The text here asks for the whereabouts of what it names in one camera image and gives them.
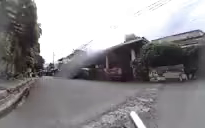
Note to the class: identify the building with porch roof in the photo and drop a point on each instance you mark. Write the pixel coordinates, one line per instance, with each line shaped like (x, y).
(118, 61)

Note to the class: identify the grey asphalt road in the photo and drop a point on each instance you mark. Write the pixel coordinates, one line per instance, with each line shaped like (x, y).
(73, 100)

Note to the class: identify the pole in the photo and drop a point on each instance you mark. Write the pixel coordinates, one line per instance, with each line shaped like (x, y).
(53, 59)

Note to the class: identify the green bush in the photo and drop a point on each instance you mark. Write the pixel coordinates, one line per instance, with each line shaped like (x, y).
(160, 55)

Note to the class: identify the robot's own part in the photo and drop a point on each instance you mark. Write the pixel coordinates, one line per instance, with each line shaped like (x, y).
(137, 120)

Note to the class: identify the row of trees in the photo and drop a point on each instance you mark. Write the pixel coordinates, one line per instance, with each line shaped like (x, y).
(18, 40)

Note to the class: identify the grey-roofed building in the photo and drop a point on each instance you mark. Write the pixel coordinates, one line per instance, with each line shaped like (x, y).
(186, 40)

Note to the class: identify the raised pavement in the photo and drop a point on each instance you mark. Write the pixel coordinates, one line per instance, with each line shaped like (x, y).
(8, 84)

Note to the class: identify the grey concrete kerb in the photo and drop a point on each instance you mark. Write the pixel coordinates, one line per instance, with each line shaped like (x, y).
(10, 97)

